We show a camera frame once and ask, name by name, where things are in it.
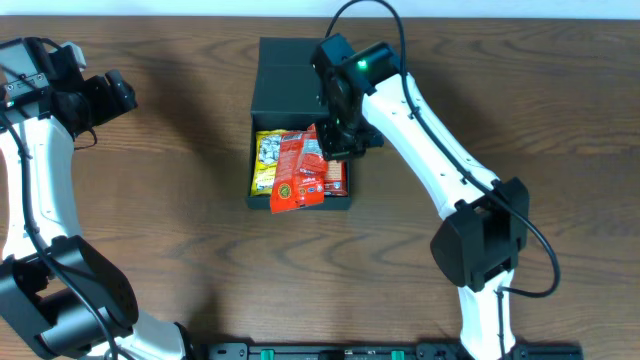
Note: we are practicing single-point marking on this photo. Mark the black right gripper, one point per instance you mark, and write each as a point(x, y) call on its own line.
point(331, 149)

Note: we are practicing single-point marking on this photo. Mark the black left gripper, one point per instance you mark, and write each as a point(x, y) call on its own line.
point(95, 87)

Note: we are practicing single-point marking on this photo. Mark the red orange snack box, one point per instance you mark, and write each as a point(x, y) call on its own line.
point(335, 179)

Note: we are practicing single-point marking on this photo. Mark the red snack pouch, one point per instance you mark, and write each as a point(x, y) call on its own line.
point(301, 168)

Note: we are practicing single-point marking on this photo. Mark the dark green gift box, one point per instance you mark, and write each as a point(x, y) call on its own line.
point(286, 97)

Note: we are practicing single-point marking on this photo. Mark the yellow Hacks candy bag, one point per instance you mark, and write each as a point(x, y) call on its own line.
point(266, 161)

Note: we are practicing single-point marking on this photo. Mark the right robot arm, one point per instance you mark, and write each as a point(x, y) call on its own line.
point(477, 245)

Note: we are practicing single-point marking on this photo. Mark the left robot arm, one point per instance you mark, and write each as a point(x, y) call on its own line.
point(59, 294)

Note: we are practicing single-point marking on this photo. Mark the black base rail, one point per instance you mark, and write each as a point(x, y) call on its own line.
point(421, 351)

